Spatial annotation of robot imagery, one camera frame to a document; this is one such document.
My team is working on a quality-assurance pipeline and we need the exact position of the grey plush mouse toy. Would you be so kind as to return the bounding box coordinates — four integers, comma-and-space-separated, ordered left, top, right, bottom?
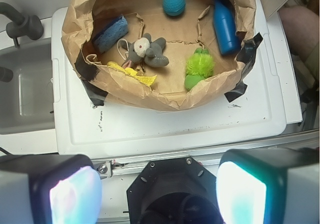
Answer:
116, 33, 170, 69

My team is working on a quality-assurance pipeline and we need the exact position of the white plastic tray lid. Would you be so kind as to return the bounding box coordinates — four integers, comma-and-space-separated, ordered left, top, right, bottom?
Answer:
51, 0, 287, 159

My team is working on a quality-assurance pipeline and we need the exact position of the grey faucet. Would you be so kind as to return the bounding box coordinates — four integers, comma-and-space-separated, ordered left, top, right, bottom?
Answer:
0, 2, 44, 48

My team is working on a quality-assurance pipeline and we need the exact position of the blue sponge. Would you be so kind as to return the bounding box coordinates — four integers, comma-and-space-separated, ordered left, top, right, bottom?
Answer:
92, 15, 129, 54

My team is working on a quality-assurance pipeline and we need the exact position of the aluminium rail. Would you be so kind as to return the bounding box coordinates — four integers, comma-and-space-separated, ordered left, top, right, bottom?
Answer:
92, 129, 320, 179

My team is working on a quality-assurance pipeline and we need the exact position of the gripper right finger with pad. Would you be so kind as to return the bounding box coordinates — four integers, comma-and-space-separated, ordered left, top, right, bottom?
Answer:
216, 147, 320, 224

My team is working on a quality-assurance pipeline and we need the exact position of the yellow cloth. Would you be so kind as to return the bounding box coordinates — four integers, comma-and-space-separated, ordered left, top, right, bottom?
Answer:
106, 61, 157, 87

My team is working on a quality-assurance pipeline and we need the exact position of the green plush toy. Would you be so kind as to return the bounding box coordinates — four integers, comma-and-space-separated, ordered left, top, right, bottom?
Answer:
184, 47, 215, 91

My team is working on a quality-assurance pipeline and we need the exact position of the blue plastic bottle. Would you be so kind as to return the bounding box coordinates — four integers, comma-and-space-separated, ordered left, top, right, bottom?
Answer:
213, 0, 241, 56

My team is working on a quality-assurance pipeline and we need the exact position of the teal ball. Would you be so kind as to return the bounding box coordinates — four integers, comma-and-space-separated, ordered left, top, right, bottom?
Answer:
162, 0, 186, 17

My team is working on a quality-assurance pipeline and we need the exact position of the brown paper bag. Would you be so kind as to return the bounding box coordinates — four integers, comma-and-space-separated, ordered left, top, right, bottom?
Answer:
61, 0, 258, 111

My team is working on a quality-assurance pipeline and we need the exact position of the gripper left finger with pad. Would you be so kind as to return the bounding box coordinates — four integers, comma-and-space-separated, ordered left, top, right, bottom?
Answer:
0, 154, 102, 224

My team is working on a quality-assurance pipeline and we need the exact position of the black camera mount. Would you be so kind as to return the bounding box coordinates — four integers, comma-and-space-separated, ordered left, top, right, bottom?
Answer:
126, 156, 224, 224

